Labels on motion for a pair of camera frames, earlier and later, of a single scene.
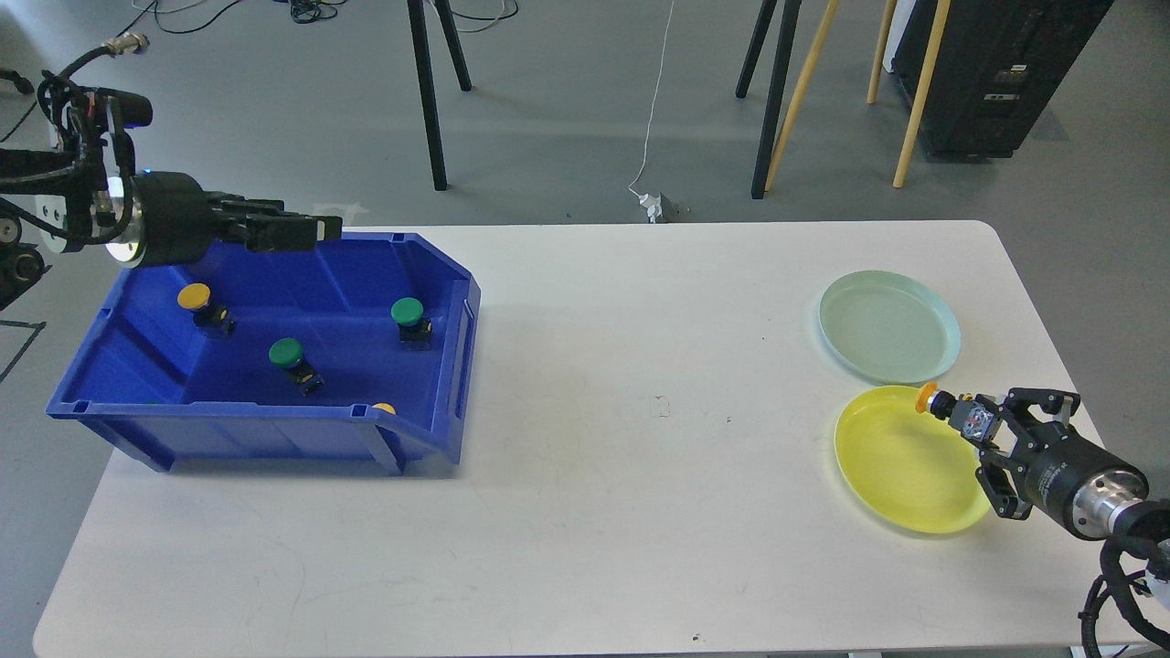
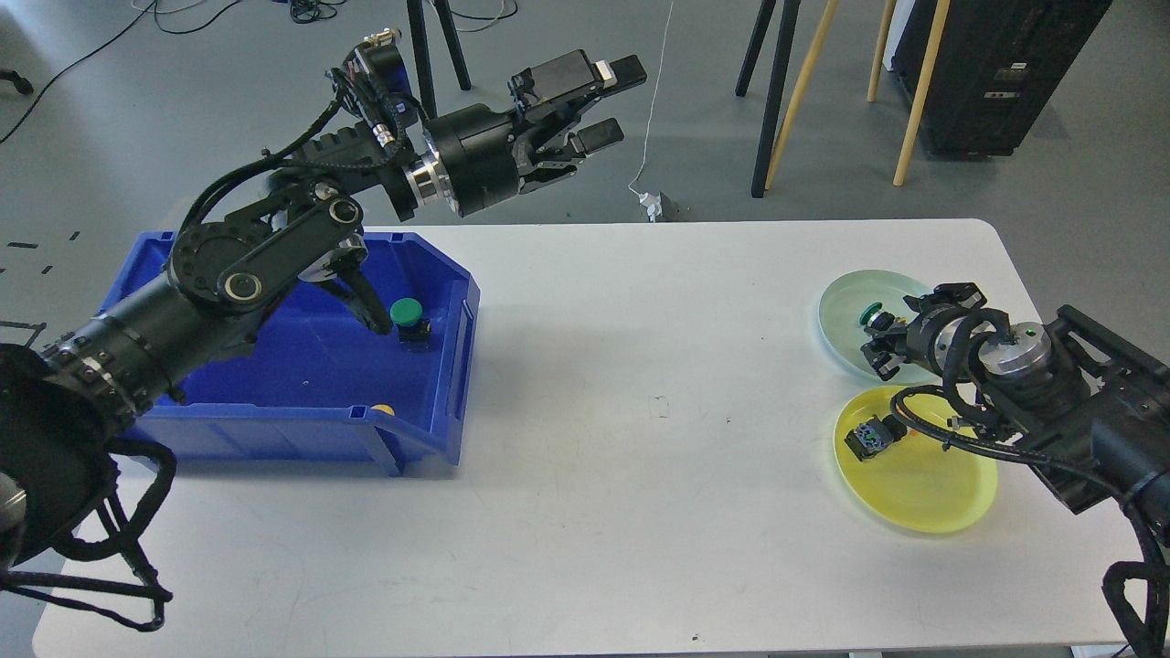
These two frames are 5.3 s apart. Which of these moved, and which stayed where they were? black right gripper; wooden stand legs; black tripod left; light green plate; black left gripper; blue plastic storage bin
Moved: black right gripper; black left gripper
Stayed: light green plate; blue plastic storage bin; wooden stand legs; black tripod left
